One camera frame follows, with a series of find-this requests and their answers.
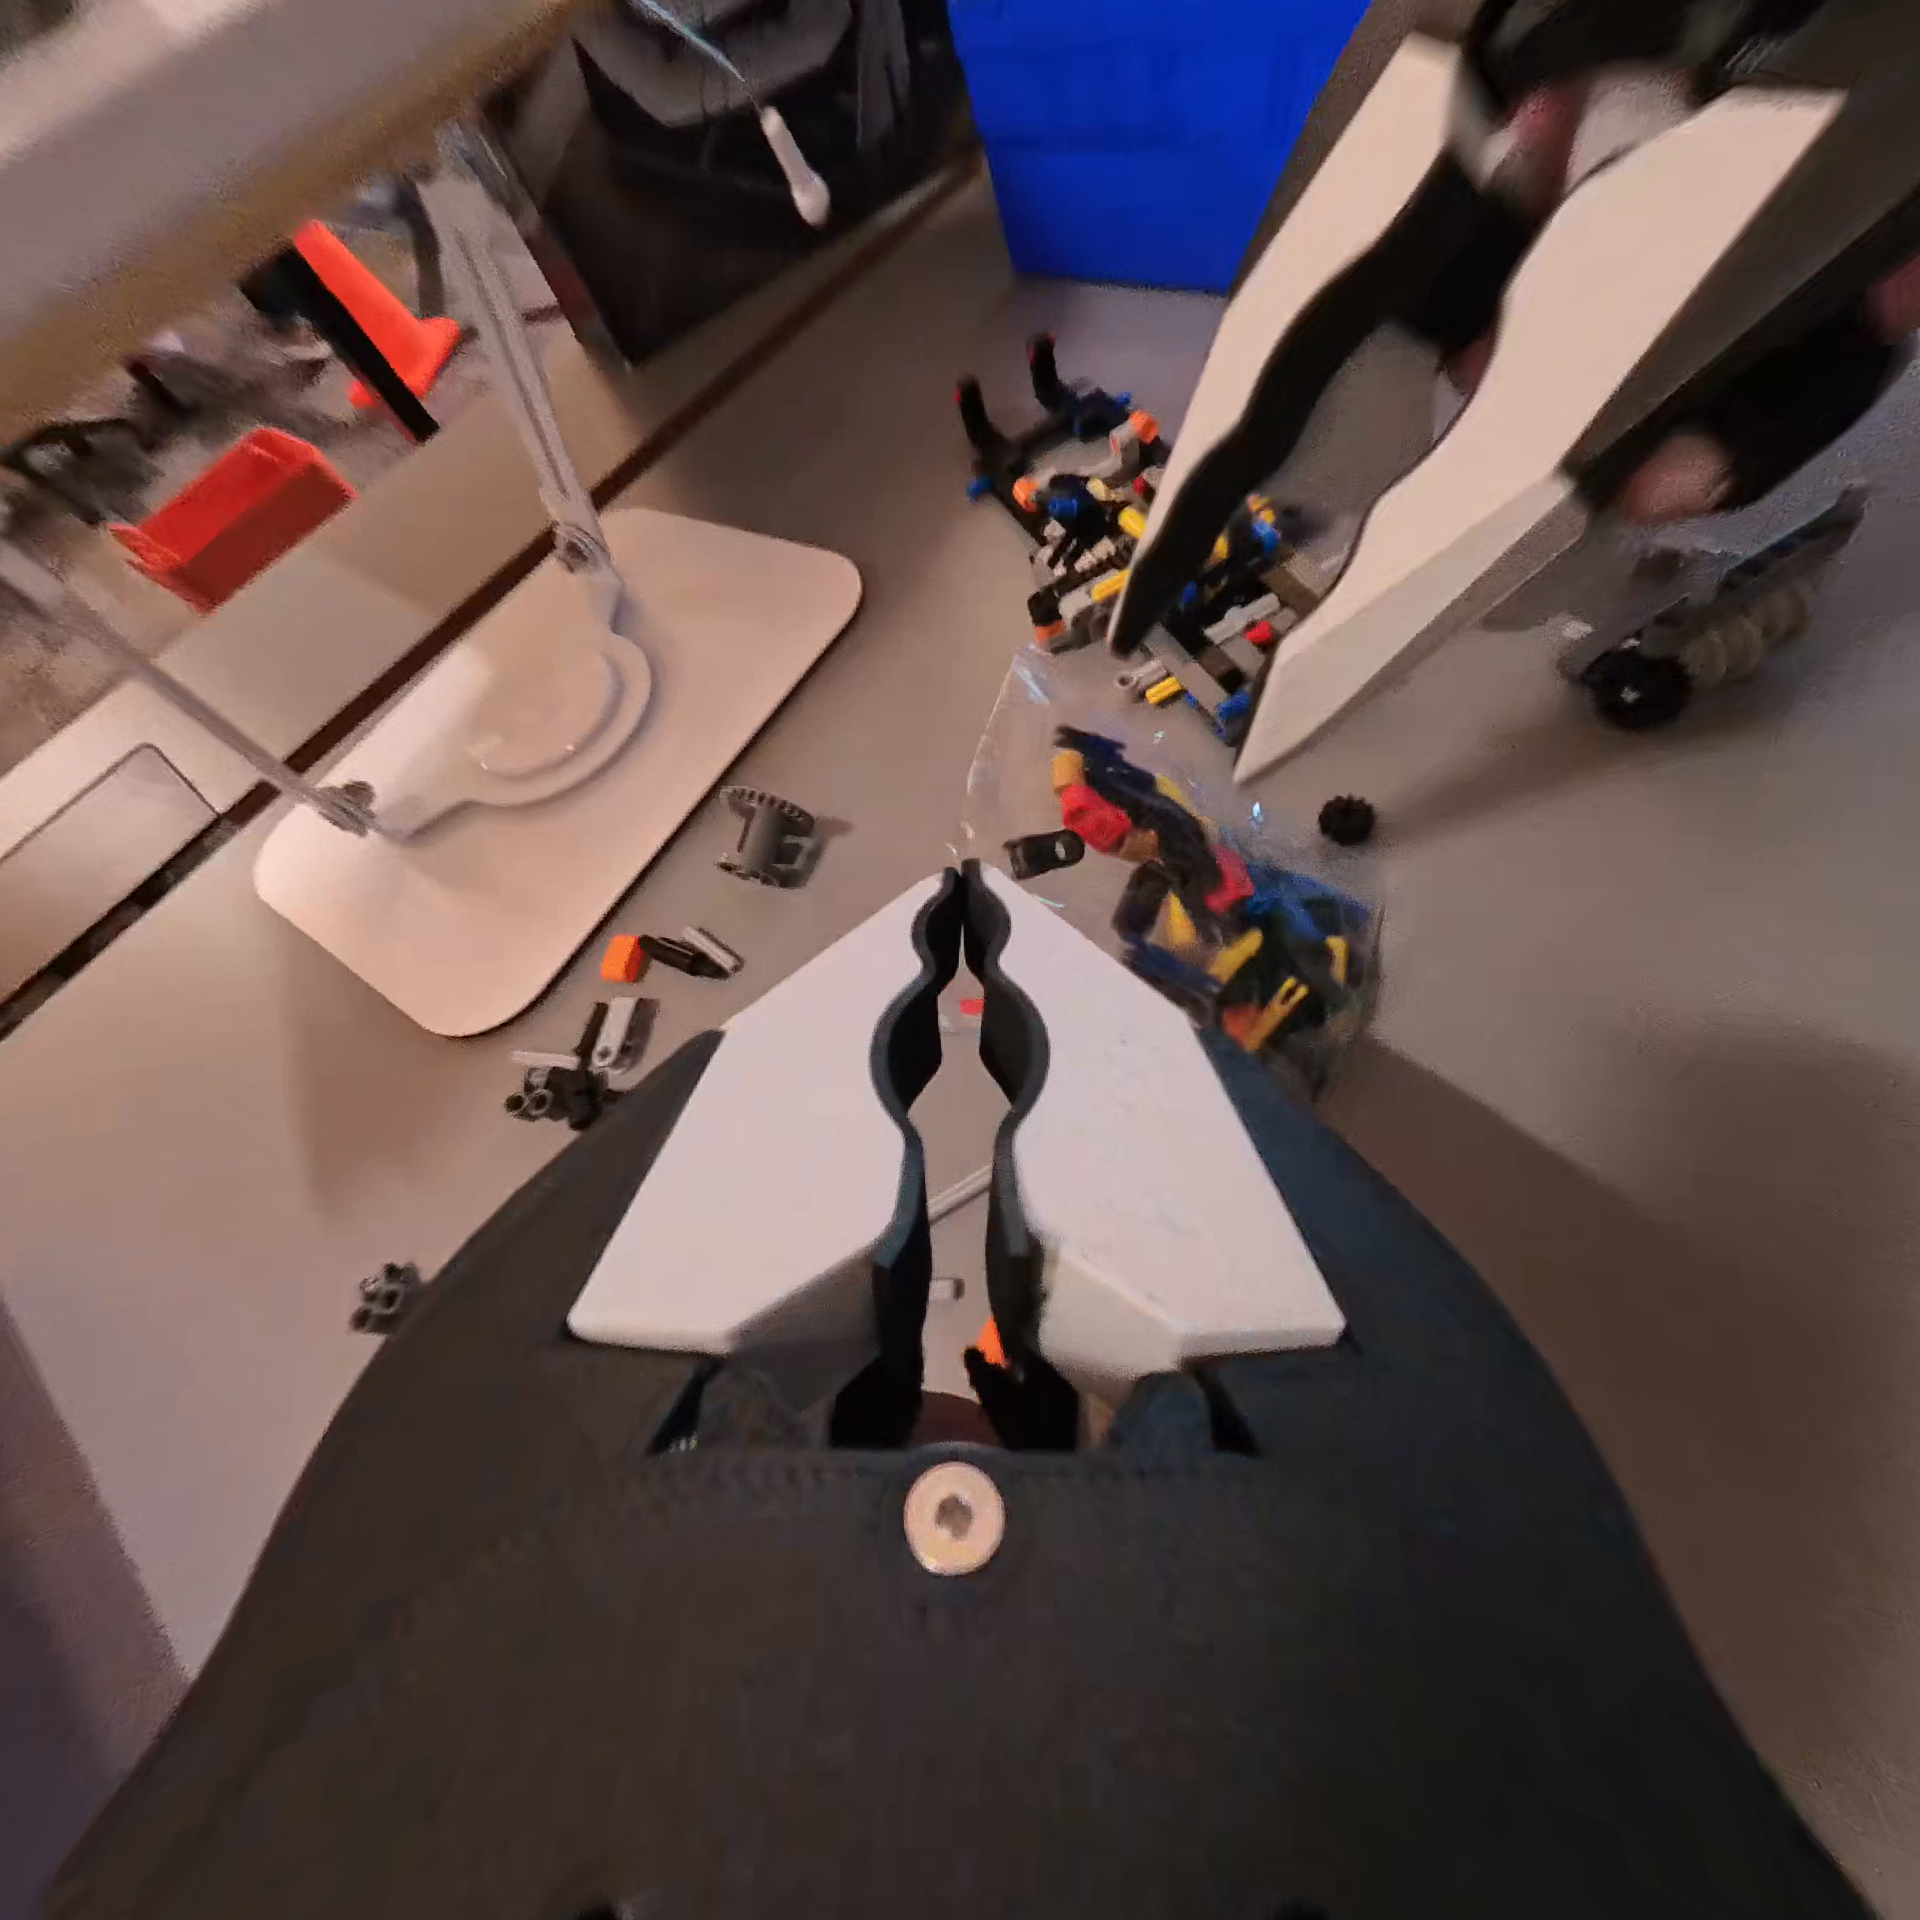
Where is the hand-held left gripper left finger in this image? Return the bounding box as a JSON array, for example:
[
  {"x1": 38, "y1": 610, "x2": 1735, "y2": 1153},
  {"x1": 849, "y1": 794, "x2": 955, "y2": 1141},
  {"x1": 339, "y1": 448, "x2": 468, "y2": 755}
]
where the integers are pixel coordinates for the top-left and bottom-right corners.
[{"x1": 568, "y1": 865, "x2": 969, "y2": 1449}]

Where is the red plastic bin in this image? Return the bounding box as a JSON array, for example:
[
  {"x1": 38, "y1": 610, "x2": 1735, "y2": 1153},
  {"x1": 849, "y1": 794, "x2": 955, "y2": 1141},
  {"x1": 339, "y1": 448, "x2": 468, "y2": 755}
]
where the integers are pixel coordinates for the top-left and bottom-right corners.
[{"x1": 106, "y1": 425, "x2": 361, "y2": 617}]

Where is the orange traffic cone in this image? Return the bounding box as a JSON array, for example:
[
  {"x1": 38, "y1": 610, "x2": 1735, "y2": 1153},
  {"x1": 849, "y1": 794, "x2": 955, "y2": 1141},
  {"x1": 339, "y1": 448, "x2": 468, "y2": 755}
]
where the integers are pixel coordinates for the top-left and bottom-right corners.
[{"x1": 290, "y1": 215, "x2": 468, "y2": 415}]

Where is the clear bag of lego pieces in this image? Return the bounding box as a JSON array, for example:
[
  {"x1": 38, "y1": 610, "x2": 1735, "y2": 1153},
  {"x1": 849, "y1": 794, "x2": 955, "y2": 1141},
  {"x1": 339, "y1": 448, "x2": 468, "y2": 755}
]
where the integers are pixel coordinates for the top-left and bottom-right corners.
[{"x1": 961, "y1": 650, "x2": 1384, "y2": 1106}]

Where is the white monitor stand base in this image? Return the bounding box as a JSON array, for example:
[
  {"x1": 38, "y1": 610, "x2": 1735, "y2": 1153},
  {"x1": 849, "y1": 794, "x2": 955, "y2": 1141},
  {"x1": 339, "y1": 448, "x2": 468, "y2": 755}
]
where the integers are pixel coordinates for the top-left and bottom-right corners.
[{"x1": 252, "y1": 504, "x2": 866, "y2": 1039}]

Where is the black backpack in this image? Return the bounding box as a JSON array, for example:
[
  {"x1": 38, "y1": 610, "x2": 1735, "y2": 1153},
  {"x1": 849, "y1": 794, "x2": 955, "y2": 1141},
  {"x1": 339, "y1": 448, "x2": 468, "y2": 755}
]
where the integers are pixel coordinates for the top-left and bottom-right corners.
[{"x1": 531, "y1": 0, "x2": 978, "y2": 365}]

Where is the blue plastic bin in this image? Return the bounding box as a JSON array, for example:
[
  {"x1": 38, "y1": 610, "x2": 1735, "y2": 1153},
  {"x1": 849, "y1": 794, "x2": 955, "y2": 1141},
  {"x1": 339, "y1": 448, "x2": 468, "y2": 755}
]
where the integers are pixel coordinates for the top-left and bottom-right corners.
[{"x1": 945, "y1": 0, "x2": 1376, "y2": 297}]

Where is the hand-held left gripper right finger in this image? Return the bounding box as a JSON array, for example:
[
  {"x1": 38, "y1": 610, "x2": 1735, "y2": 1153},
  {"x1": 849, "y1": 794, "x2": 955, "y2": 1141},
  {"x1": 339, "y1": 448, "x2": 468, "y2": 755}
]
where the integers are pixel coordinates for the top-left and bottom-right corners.
[{"x1": 961, "y1": 858, "x2": 1350, "y2": 1449}]

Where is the grey lego gear assembly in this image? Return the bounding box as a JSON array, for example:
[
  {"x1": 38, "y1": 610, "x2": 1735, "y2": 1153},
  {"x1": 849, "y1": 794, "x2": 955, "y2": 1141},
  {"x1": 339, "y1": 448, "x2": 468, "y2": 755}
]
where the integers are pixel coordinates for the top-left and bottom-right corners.
[{"x1": 715, "y1": 782, "x2": 826, "y2": 891}]

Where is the white cable plug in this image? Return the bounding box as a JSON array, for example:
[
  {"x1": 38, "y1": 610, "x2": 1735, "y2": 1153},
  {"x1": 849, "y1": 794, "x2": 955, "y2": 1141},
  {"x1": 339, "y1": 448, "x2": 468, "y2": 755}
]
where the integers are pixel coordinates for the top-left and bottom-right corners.
[{"x1": 631, "y1": 0, "x2": 836, "y2": 231}]

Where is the person's right hand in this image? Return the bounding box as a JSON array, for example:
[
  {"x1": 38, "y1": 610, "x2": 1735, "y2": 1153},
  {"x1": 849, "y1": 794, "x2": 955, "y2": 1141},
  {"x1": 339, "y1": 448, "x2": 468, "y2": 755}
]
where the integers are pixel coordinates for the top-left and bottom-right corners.
[{"x1": 1625, "y1": 431, "x2": 1745, "y2": 521}]

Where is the black curved lego piece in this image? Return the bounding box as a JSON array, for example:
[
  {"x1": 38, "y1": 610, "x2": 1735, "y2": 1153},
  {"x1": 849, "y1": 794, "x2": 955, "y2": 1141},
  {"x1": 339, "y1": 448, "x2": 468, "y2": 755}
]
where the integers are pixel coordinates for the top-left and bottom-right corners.
[{"x1": 505, "y1": 1047, "x2": 608, "y2": 1130}]

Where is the orange black lego piece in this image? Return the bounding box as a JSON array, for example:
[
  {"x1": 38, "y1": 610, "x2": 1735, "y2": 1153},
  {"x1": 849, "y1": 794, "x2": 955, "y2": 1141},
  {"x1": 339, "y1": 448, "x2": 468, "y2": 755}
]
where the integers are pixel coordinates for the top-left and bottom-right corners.
[{"x1": 600, "y1": 922, "x2": 746, "y2": 990}]

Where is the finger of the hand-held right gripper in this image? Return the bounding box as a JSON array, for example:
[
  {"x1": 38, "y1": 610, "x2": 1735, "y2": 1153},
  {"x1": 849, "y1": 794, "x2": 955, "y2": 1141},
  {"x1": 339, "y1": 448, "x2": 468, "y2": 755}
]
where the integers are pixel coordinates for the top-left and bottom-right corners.
[
  {"x1": 1231, "y1": 82, "x2": 1857, "y2": 785},
  {"x1": 1105, "y1": 34, "x2": 1503, "y2": 656}
]

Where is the pile of mixed lego pieces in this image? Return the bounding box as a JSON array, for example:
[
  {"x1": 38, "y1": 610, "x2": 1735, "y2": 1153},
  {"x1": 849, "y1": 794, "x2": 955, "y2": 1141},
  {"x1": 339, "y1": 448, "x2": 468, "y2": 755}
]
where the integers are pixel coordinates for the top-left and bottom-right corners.
[{"x1": 955, "y1": 331, "x2": 1356, "y2": 746}]

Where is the lego wheeled vehicle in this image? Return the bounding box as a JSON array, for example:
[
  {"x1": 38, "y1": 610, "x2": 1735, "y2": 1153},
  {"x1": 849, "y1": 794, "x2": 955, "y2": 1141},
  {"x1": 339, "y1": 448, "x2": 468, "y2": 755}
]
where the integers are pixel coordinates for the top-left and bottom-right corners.
[{"x1": 1552, "y1": 486, "x2": 1872, "y2": 736}]

